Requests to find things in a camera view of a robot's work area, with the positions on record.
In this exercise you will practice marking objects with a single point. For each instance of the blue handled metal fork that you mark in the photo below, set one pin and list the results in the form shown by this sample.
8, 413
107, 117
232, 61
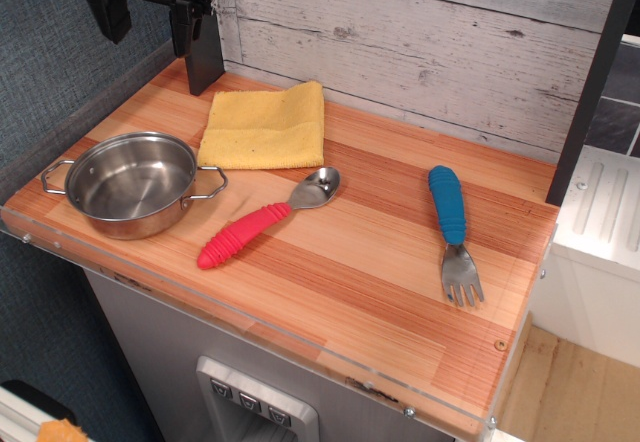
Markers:
459, 275

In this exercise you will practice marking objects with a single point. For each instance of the clear acrylic table edge guard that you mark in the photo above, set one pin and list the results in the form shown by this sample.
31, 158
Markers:
309, 315

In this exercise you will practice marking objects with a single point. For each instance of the stainless steel pot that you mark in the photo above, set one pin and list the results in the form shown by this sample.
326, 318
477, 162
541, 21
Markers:
131, 186

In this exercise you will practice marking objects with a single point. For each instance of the yellow folded cloth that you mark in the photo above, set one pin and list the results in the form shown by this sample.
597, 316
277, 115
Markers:
254, 130

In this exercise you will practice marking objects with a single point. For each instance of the grey toy fridge cabinet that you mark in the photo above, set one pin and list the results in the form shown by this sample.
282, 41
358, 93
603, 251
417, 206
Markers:
163, 345

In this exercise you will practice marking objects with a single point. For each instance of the silver dispenser button panel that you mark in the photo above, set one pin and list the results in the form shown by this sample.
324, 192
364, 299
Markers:
250, 404

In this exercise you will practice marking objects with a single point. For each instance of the orange object bottom left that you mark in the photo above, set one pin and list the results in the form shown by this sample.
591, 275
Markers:
60, 431

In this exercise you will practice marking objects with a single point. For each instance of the white toy sink unit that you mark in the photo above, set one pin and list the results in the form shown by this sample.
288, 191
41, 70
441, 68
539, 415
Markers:
588, 291

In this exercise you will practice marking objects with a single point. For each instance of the dark left shelf post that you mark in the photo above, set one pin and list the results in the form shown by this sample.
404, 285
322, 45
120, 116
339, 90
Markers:
205, 63

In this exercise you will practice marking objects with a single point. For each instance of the dark shelf post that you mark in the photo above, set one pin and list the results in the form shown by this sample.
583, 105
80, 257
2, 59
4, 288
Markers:
205, 63
613, 30

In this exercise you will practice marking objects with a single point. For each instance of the red handled metal spoon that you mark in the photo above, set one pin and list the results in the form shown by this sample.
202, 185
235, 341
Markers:
316, 190

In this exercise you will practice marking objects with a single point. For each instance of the dark right shelf post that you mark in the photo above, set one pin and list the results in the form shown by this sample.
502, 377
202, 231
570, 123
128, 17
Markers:
613, 30

